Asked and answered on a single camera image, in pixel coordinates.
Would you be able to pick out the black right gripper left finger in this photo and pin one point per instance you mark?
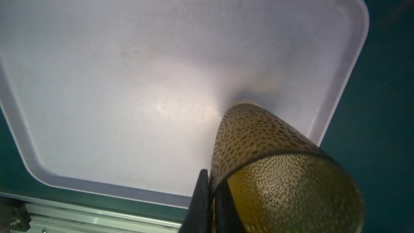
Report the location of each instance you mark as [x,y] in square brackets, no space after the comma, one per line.
[197,219]

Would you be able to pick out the white plastic tray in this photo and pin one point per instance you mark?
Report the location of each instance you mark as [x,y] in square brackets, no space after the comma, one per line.
[124,98]

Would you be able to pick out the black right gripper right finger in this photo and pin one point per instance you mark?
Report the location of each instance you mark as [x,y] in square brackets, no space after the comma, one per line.
[227,219]

